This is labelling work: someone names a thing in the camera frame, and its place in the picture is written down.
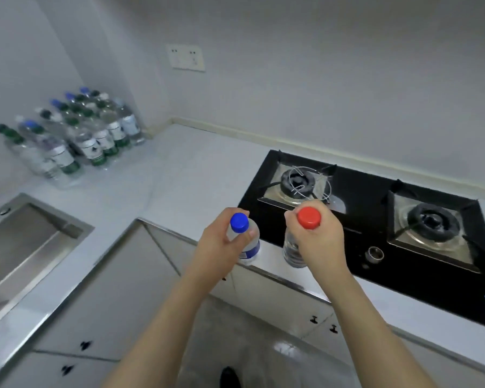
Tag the person's left hand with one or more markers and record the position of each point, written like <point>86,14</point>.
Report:
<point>212,248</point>

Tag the person's right hand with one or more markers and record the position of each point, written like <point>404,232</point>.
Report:
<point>321,246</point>

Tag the person's left thumb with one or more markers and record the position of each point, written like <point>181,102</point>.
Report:
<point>242,240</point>

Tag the person's right thumb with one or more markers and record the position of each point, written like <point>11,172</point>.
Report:
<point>291,224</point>

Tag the blue-capped clear water bottle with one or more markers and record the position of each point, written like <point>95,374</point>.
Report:
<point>250,246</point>

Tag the red-capped clear water bottle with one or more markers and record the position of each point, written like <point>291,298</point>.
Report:
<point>309,218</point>

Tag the person's left forearm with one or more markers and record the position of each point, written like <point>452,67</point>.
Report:
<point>165,331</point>

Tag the person's right forearm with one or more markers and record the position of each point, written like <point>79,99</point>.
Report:
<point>367,331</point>

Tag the steel tray with pan support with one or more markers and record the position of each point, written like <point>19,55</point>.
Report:
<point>440,248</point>
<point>273,197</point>

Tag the black glass gas stove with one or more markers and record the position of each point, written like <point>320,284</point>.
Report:
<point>367,189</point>

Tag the round metal stove knob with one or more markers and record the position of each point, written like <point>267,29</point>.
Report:
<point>375,254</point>

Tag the large white cabinet door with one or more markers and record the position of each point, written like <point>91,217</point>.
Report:
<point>117,290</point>

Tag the person's black shoe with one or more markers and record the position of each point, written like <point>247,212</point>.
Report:
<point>229,379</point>

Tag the bare black gas burner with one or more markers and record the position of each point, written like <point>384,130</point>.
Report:
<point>432,220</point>

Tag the group of plastic water bottles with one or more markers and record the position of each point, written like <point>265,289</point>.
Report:
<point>85,137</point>

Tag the stainless steel sink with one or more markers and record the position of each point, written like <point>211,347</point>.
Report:
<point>20,246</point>

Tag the white cabinet drawer front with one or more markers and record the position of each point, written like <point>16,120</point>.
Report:
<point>44,371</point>

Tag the round metal sink fitting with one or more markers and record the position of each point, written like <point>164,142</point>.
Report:
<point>5,210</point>

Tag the white wall socket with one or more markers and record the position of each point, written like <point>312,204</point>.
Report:
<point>185,57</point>

